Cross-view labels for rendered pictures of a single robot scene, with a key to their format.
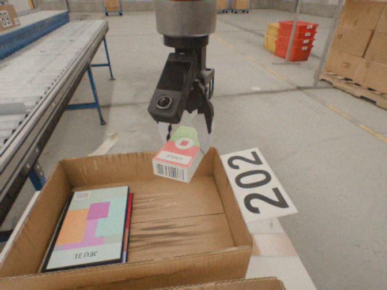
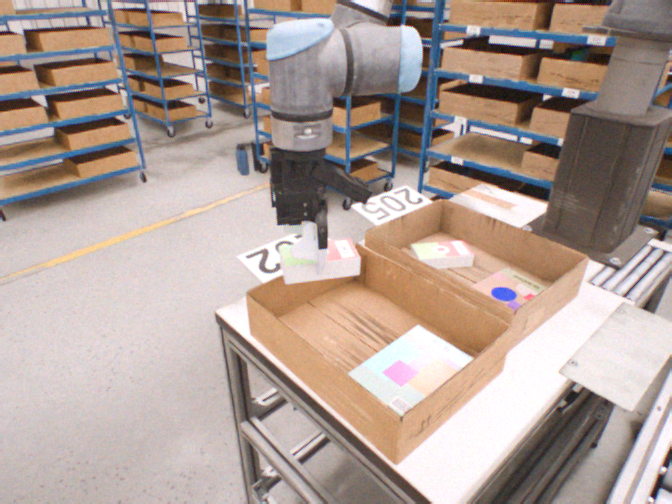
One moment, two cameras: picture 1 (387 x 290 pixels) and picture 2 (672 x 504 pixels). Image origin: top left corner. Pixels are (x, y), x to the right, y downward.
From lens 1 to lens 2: 0.98 m
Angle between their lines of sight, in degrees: 96
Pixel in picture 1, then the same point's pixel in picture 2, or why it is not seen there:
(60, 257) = (460, 358)
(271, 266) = not seen: hidden behind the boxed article
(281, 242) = not seen: hidden behind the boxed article
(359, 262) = (137, 385)
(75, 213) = (424, 388)
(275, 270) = not seen: hidden behind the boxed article
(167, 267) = (403, 276)
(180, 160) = (344, 244)
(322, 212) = (43, 433)
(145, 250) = (391, 329)
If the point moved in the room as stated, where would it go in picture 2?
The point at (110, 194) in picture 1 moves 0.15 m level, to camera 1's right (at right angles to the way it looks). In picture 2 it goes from (373, 380) to (323, 330)
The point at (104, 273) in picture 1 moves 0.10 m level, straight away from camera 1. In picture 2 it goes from (441, 293) to (432, 325)
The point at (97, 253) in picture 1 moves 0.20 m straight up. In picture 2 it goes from (431, 340) to (444, 242)
